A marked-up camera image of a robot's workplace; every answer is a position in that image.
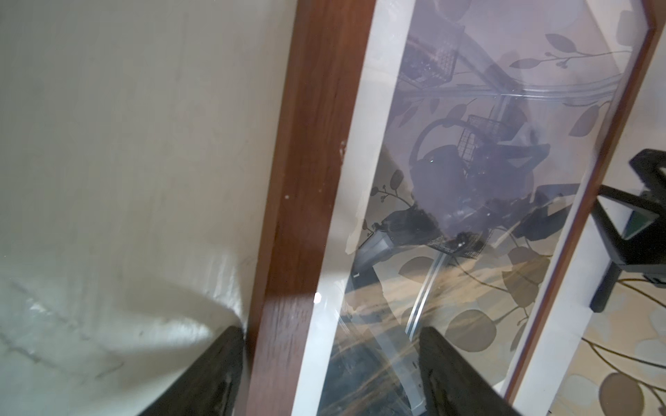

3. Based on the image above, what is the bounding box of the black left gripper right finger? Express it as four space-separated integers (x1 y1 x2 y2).
418 327 520 416

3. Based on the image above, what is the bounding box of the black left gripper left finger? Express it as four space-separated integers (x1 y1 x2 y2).
142 326 245 416

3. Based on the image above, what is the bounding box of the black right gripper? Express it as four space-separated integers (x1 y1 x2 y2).
590 149 665 313

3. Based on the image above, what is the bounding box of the white passe-partout mat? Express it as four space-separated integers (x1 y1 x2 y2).
292 1 652 415

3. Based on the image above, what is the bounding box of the brown wooden picture frame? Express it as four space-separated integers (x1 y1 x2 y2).
243 1 665 415

